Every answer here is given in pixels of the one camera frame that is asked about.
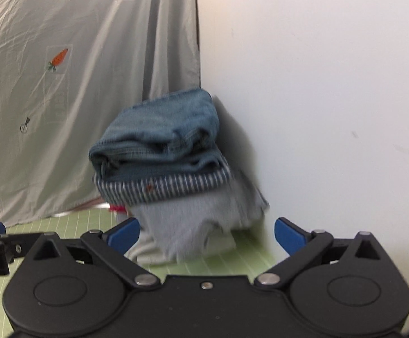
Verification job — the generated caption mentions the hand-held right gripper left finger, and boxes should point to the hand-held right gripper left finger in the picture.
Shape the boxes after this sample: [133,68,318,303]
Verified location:
[32,217,161,289]

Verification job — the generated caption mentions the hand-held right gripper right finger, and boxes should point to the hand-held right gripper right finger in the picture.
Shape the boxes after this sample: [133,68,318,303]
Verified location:
[254,217,383,289]

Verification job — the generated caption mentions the blue denim jeans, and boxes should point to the blue denim jeans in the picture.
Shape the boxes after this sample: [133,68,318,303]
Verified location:
[89,89,230,184]

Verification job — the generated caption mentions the grey folded garment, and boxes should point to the grey folded garment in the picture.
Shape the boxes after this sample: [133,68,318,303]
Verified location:
[129,169,270,265]

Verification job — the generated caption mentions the green grid cutting mat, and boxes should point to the green grid cutting mat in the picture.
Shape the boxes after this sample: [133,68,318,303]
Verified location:
[0,204,287,338]

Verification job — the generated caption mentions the blue checked shirt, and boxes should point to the blue checked shirt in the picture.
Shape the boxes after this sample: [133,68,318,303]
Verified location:
[93,165,232,207]

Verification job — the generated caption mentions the white folded garment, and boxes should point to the white folded garment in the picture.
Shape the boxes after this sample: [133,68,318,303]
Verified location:
[124,232,237,265]

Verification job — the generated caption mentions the grey carrot printed sheet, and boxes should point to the grey carrot printed sheet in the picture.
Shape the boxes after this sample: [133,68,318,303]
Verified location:
[0,0,204,228]

